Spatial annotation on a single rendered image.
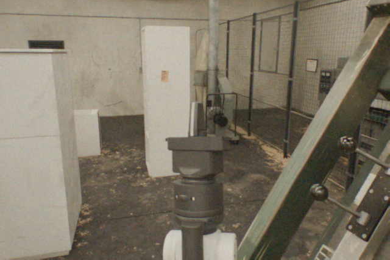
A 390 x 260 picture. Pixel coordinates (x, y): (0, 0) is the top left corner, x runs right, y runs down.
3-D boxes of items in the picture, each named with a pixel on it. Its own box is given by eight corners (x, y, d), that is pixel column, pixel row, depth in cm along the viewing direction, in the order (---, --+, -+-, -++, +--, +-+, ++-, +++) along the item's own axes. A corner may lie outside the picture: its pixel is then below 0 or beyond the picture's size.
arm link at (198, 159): (186, 136, 61) (187, 195, 60) (153, 137, 53) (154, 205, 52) (242, 136, 53) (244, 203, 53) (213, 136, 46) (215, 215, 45)
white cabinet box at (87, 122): (67, 149, 543) (64, 110, 527) (101, 147, 557) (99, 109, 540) (64, 158, 500) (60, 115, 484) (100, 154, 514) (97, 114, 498)
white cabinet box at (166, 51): (145, 162, 477) (141, 29, 431) (181, 159, 491) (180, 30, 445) (150, 178, 419) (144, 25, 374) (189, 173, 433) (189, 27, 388)
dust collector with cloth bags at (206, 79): (187, 129, 682) (186, 29, 633) (216, 127, 698) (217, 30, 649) (203, 147, 552) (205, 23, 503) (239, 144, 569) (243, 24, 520)
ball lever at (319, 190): (359, 226, 66) (304, 193, 67) (368, 211, 66) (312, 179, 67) (368, 232, 62) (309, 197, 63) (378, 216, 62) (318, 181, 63)
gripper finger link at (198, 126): (201, 103, 55) (202, 136, 54) (191, 101, 52) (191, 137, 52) (208, 102, 54) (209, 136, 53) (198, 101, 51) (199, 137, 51)
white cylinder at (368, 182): (374, 176, 72) (357, 205, 72) (367, 171, 70) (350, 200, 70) (386, 181, 69) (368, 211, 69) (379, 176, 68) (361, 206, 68)
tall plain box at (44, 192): (26, 213, 330) (3, 49, 291) (84, 206, 344) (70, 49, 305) (-6, 270, 245) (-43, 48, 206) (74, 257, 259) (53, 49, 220)
